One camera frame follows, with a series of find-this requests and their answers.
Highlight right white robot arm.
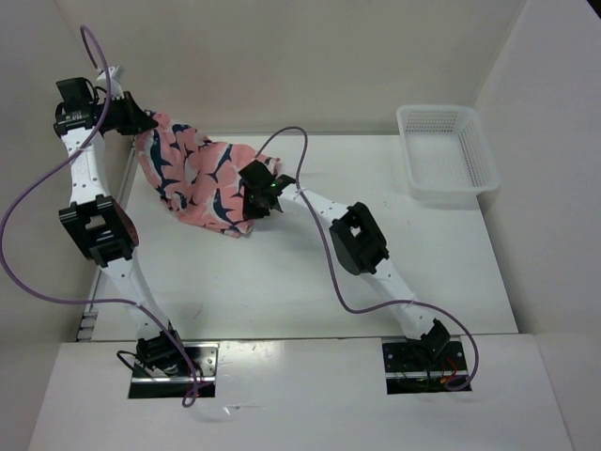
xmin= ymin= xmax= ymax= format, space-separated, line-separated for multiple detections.
xmin=239 ymin=160 xmax=451 ymax=369

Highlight pink shark print shorts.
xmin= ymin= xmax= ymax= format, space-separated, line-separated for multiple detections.
xmin=133 ymin=110 xmax=280 ymax=238

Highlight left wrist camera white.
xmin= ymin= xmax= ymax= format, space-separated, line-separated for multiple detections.
xmin=96 ymin=65 xmax=124 ymax=100

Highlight white plastic basket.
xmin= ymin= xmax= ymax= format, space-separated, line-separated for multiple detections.
xmin=396 ymin=105 xmax=500 ymax=200

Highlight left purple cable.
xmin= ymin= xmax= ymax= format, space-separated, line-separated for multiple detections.
xmin=0 ymin=24 xmax=215 ymax=408

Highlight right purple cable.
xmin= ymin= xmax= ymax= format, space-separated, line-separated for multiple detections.
xmin=255 ymin=125 xmax=480 ymax=393

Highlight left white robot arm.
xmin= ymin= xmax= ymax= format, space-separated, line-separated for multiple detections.
xmin=54 ymin=77 xmax=188 ymax=376

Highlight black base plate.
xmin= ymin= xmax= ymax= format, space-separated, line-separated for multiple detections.
xmin=381 ymin=338 xmax=470 ymax=395
xmin=117 ymin=343 xmax=219 ymax=399

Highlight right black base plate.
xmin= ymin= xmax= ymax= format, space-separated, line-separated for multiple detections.
xmin=381 ymin=338 xmax=470 ymax=395

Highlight purple cable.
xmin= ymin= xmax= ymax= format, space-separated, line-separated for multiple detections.
xmin=255 ymin=125 xmax=480 ymax=393
xmin=0 ymin=24 xmax=215 ymax=408

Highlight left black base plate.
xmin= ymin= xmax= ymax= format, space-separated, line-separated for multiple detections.
xmin=117 ymin=343 xmax=219 ymax=399

